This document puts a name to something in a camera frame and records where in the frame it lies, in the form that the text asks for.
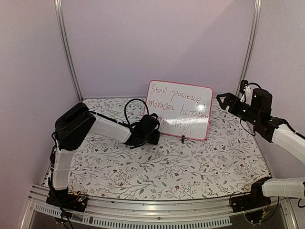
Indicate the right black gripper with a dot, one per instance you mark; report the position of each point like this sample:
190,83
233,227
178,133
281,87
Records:
230,97

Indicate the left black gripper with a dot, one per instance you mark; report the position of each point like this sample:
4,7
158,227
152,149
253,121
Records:
156,140

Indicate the pink-framed whiteboard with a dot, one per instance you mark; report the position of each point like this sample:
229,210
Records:
182,109

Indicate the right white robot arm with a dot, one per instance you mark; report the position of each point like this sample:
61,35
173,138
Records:
283,147

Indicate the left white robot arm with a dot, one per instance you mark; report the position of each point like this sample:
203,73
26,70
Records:
72,128

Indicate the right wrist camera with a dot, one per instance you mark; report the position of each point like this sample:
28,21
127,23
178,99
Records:
246,91

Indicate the front aluminium rail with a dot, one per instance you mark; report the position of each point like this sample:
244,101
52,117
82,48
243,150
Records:
108,213

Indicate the right aluminium frame post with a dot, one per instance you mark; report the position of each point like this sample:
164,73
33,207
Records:
251,42

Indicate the aluminium frame post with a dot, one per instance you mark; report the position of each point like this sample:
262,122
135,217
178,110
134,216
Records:
66,48
251,42

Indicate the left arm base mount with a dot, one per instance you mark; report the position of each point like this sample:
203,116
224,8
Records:
71,201

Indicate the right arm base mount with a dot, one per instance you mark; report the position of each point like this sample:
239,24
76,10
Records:
250,202

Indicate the left aluminium frame post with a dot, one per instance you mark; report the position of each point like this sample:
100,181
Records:
66,48

